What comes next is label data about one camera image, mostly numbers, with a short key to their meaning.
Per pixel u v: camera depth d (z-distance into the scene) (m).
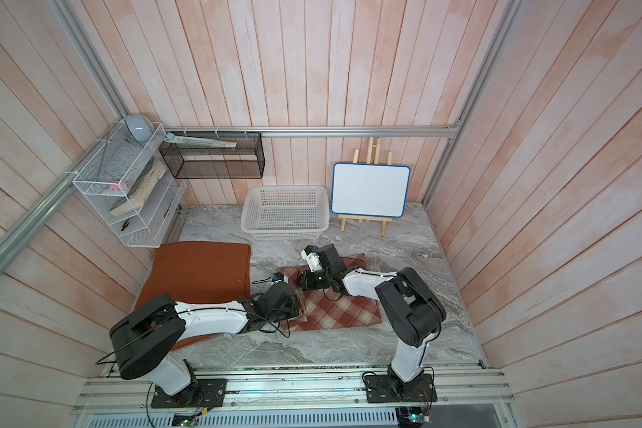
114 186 0.73
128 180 0.76
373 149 0.96
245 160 1.07
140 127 0.84
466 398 0.73
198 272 1.10
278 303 0.69
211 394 0.73
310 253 0.86
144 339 0.47
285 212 1.18
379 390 0.73
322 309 0.88
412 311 0.48
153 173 0.86
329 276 0.74
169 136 0.90
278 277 0.82
